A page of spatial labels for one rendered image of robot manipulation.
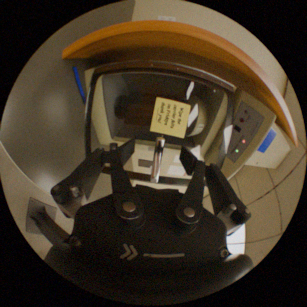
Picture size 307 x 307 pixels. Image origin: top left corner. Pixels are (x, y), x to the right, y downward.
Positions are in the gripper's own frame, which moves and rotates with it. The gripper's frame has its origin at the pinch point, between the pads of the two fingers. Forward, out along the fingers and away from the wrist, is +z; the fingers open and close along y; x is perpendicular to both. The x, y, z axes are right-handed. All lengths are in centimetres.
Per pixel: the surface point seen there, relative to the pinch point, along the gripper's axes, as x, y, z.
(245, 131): 9.1, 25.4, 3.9
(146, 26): 22.9, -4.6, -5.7
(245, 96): 18.7, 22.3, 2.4
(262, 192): -41, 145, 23
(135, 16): 87, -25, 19
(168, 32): 22.1, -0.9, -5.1
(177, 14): 90, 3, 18
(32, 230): -95, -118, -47
